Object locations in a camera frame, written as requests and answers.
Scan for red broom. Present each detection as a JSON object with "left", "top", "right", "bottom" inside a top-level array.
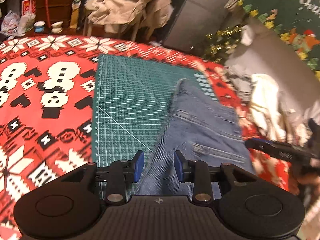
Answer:
[{"left": 44, "top": 0, "right": 52, "bottom": 28}]

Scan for person's right hand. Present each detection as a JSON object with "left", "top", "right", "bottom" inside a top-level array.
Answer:
[{"left": 287, "top": 165, "right": 314, "bottom": 197}]

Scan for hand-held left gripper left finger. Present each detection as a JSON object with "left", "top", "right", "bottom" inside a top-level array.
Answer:
[{"left": 60, "top": 150, "right": 146, "bottom": 204}]

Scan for wooden drawer cabinet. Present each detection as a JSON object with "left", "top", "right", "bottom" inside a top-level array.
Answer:
[{"left": 34, "top": 0, "right": 77, "bottom": 29}]

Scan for white cloth on wall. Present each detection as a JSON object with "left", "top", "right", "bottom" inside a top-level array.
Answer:
[{"left": 240, "top": 24, "right": 257, "bottom": 47}]

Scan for small Christmas tree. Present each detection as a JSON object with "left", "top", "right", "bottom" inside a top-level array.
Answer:
[{"left": 202, "top": 25, "right": 248, "bottom": 64}]

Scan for blue denim jeans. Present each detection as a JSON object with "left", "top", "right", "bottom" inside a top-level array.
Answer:
[{"left": 137, "top": 78, "right": 255, "bottom": 197}]

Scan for pale chair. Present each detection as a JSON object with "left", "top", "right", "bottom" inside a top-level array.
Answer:
[{"left": 82, "top": 15, "right": 160, "bottom": 43}]

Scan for green Christmas wall banner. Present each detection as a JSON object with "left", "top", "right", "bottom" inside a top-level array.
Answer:
[{"left": 237, "top": 0, "right": 320, "bottom": 80}]

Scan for white plastic bag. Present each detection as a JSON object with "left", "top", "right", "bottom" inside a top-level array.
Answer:
[{"left": 0, "top": 10, "right": 37, "bottom": 37}]

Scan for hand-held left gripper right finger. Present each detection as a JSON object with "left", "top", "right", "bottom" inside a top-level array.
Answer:
[{"left": 173, "top": 150, "right": 258, "bottom": 204}]

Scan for grey refrigerator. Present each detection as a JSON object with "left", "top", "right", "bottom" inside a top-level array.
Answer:
[{"left": 165, "top": 0, "right": 244, "bottom": 53}]

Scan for beige jacket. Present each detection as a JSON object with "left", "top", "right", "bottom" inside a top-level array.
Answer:
[{"left": 85, "top": 0, "right": 174, "bottom": 33}]

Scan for white knit sweater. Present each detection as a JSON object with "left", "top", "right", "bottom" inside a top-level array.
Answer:
[{"left": 249, "top": 73, "right": 313, "bottom": 147}]

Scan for person's pale fuzzy clothing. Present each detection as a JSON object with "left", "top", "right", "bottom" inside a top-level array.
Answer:
[{"left": 297, "top": 197, "right": 320, "bottom": 240}]

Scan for green cutting mat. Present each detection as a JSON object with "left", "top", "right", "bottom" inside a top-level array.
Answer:
[{"left": 91, "top": 54, "right": 220, "bottom": 198}]

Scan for brown paper bag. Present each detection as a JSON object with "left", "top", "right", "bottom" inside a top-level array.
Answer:
[{"left": 69, "top": 1, "right": 81, "bottom": 29}]

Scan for red patterned blanket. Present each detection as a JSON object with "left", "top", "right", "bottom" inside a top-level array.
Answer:
[{"left": 0, "top": 35, "right": 300, "bottom": 240}]

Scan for grey cloth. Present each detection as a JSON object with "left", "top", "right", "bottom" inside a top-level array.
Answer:
[{"left": 225, "top": 66, "right": 253, "bottom": 100}]

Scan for red white box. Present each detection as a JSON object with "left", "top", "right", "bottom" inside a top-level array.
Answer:
[{"left": 22, "top": 0, "right": 37, "bottom": 17}]

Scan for white ceramic pot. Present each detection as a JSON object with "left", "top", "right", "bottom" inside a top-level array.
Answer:
[{"left": 51, "top": 21, "right": 64, "bottom": 34}]

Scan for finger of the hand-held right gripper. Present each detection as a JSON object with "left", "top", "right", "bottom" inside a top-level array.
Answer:
[{"left": 245, "top": 137, "right": 310, "bottom": 163}]

